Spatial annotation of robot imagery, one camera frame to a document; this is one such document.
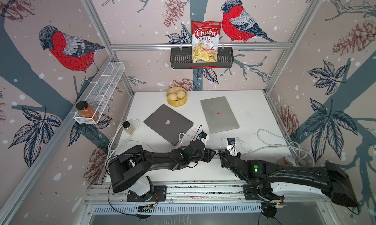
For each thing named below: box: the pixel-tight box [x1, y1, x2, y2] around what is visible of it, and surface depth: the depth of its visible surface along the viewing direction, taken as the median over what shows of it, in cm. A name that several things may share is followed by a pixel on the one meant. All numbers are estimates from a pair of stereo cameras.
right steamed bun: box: [176, 90, 186, 99], surface depth 113 cm
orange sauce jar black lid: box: [75, 100, 100, 122], surface depth 63 cm
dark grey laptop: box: [143, 104, 194, 146], surface depth 105 cm
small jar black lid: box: [122, 120, 136, 135], surface depth 92 cm
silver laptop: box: [200, 96, 240, 134], surface depth 107 cm
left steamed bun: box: [167, 92, 178, 101], surface depth 113 cm
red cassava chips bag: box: [190, 20, 222, 63], surface depth 87 cm
